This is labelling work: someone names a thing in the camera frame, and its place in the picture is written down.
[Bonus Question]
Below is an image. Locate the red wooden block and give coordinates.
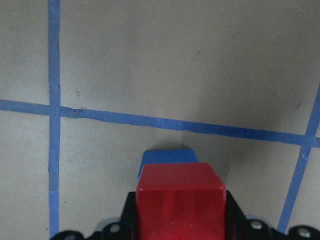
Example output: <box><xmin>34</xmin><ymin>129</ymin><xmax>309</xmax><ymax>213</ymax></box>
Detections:
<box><xmin>136</xmin><ymin>162</ymin><xmax>227</xmax><ymax>240</ymax></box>

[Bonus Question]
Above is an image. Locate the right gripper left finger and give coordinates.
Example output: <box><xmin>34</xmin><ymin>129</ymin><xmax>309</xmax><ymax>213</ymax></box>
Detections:
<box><xmin>120</xmin><ymin>191</ymin><xmax>138</xmax><ymax>240</ymax></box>

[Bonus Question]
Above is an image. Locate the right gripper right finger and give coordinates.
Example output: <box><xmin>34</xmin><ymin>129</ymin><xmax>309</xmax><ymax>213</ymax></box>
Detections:
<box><xmin>224</xmin><ymin>190</ymin><xmax>248</xmax><ymax>240</ymax></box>

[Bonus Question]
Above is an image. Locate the blue wooden block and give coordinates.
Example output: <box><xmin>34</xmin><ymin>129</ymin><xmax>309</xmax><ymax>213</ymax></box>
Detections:
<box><xmin>137</xmin><ymin>148</ymin><xmax>198</xmax><ymax>181</ymax></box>

